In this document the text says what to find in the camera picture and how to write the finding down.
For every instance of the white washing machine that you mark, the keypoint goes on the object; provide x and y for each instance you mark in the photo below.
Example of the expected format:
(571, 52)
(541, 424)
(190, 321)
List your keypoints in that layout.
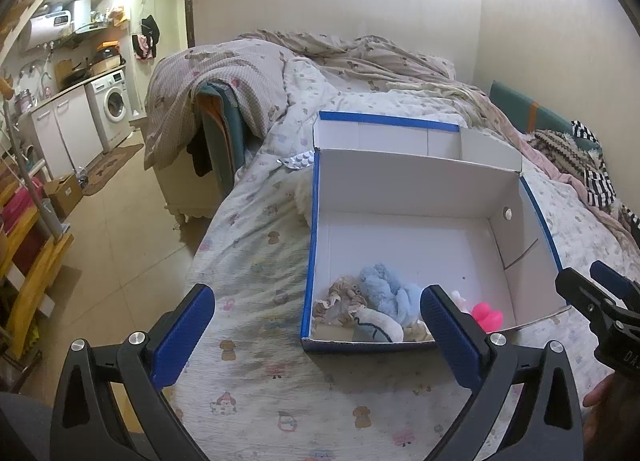
(111, 108)

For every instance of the grey metal pole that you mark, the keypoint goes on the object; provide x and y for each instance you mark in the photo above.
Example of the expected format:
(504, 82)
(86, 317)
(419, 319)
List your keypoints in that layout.
(42, 201)

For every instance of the white rolled sock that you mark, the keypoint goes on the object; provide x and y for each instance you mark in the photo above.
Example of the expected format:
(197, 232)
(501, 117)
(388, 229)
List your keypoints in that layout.
(380, 322)

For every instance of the white soft toy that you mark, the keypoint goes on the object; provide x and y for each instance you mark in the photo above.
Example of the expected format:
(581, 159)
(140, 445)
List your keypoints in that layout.
(460, 302)

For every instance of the teal orange bed footboard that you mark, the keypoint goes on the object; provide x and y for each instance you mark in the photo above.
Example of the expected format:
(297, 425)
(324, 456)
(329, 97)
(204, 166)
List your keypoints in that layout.
(225, 136)

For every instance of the white kitchen cabinet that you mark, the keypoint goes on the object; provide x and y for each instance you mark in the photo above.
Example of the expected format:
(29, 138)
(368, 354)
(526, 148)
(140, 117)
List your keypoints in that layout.
(67, 133)

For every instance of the black and pink hanging clothes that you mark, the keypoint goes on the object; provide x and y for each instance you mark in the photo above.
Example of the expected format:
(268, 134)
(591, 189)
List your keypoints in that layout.
(146, 38)

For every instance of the black white striped cloth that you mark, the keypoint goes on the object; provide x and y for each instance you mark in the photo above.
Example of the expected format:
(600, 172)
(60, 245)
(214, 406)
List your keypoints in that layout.
(597, 176)

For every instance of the brown door mat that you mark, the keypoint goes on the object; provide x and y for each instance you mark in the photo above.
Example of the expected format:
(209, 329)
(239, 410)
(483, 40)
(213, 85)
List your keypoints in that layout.
(112, 168)

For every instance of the yellow wooden rack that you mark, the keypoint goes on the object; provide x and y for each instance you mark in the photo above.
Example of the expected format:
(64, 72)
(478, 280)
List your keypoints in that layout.
(37, 271)

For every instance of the red storage box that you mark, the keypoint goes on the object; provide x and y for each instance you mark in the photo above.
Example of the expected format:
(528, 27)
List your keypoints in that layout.
(20, 231)

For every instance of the light blue plush toy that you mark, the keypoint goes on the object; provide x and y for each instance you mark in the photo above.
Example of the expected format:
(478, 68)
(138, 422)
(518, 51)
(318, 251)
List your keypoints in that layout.
(385, 291)

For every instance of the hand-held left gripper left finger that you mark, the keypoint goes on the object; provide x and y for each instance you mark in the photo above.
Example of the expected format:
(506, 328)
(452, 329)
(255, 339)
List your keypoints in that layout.
(180, 336)

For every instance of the beige bear print duvet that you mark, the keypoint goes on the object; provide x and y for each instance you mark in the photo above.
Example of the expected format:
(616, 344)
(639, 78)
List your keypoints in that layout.
(380, 61)

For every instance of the bed with patterned sheet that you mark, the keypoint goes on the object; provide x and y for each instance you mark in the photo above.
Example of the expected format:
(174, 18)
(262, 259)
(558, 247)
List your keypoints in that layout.
(260, 251)

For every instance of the white fluffy plush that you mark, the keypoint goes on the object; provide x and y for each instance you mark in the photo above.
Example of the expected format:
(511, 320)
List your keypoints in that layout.
(303, 201)

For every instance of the black wok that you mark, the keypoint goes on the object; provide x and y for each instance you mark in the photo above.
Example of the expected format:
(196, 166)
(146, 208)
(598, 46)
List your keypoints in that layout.
(75, 75)

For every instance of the silver pill blister pack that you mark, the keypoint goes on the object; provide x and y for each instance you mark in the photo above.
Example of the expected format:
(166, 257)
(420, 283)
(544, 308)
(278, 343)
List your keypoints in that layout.
(298, 160)

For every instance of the person's right hand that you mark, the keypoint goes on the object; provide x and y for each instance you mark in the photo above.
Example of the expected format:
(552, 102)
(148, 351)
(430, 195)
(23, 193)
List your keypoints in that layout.
(596, 396)

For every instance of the beige curly plush toy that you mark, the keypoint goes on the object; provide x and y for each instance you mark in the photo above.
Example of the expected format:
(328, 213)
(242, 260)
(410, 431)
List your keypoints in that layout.
(337, 301)

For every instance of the brown cardboard box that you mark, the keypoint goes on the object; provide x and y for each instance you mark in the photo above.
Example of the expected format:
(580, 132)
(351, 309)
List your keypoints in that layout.
(62, 196)

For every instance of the beige plaid duvet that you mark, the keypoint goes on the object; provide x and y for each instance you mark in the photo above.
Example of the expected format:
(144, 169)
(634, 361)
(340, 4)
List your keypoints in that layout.
(220, 76)

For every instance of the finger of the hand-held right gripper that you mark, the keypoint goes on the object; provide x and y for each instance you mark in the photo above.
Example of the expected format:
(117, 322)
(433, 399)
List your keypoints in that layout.
(585, 296)
(617, 283)

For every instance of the dark hanging cloth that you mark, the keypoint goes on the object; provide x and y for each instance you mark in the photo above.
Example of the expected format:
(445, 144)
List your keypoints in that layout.
(200, 153)

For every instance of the blue and white cardboard box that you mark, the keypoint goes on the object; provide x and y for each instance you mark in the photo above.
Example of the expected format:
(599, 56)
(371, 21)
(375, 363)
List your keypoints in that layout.
(415, 241)

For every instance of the white water heater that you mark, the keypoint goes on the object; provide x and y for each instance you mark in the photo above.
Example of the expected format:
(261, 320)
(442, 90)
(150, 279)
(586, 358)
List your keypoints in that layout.
(47, 31)

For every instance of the pink red sock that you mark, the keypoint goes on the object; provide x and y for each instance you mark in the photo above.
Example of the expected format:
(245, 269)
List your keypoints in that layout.
(487, 316)

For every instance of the dark door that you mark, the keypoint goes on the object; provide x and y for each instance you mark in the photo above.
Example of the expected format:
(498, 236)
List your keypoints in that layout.
(188, 11)

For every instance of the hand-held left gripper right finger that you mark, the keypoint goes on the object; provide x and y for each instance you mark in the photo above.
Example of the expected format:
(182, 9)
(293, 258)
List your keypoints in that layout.
(452, 341)

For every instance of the white bed frame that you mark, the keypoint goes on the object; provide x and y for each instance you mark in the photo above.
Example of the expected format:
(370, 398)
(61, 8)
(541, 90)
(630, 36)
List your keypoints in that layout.
(187, 196)

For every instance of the teal cushion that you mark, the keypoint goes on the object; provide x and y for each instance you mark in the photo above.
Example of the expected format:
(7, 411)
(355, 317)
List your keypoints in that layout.
(520, 108)

